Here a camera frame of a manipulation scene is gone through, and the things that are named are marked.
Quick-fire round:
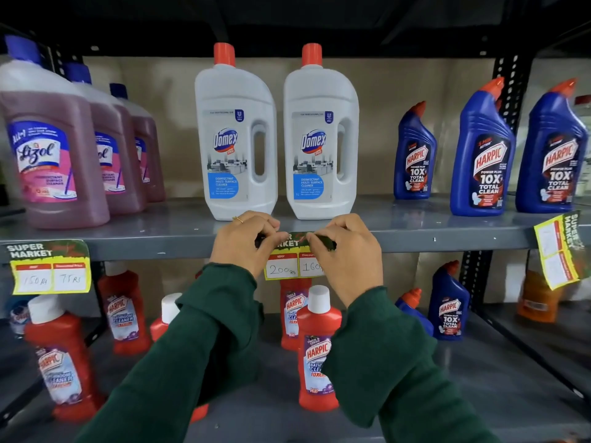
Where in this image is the person's right hand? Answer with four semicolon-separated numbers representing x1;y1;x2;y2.
306;213;384;309

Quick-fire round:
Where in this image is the person's left hand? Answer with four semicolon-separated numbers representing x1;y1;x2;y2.
210;211;290;278

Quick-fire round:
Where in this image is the green yellow price tag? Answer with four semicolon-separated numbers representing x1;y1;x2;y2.
6;240;92;296
264;232;337;281
534;211;591;291

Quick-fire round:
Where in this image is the person's right forearm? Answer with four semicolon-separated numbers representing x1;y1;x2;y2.
321;287;502;443

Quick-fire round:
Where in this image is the person's left forearm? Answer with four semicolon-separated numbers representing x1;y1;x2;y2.
74;263;265;443

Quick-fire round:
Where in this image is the white cleaner bottle red cap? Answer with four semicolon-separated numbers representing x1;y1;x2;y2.
194;42;278;222
283;43;360;221

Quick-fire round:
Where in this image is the red bathroom cleaner bottle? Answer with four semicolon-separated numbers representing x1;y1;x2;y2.
279;277;312;352
97;262;152;357
24;295;105;422
297;285;343;412
150;293;209;422

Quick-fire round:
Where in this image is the grey metal shelf rack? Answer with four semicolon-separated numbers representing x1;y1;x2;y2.
0;0;591;443

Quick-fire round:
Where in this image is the blue toilet cleaner bottle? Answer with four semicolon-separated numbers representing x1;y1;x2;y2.
450;77;516;217
395;288;435;337
515;78;589;214
428;260;471;341
393;101;437;200

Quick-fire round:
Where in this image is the pink floor cleaner bottle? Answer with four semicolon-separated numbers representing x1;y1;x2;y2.
0;35;111;230
63;62;147;215
109;83;166;203

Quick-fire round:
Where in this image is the orange cleaner bottle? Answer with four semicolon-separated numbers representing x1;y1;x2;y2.
517;251;565;323

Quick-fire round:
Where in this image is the small blue white container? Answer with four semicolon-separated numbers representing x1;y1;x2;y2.
8;297;31;339

